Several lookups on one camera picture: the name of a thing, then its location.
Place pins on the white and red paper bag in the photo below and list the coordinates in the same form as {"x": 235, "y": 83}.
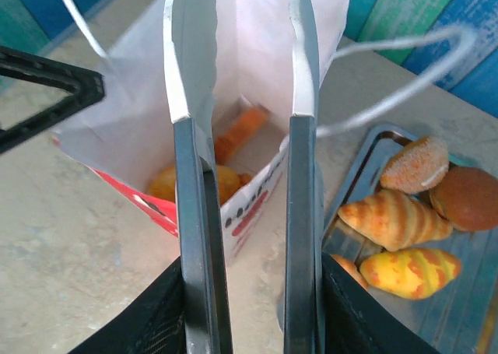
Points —
{"x": 253, "y": 39}

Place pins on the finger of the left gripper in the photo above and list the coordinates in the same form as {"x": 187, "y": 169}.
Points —
{"x": 90, "y": 85}

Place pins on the sugared oval fake bread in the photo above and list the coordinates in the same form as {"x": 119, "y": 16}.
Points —
{"x": 352, "y": 270}

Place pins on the metal baking tray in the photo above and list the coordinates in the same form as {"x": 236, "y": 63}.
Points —
{"x": 459, "y": 303}

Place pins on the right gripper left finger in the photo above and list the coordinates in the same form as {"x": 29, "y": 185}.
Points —
{"x": 148, "y": 323}

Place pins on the smooth brown fake bun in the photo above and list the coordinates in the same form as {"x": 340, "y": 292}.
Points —
{"x": 467, "y": 198}

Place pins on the metal tongs with white tips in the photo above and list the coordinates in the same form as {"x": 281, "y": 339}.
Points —
{"x": 190, "y": 214}

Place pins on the fake croissant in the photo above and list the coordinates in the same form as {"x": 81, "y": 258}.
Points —
{"x": 393, "y": 219}

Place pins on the sugared round fake bun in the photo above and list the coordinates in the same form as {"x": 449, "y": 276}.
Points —
{"x": 414, "y": 163}

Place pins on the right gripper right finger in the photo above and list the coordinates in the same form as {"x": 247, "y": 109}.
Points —
{"x": 358, "y": 323}

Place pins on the yellow orange striped fake bread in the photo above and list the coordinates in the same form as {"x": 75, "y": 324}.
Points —
{"x": 408, "y": 272}

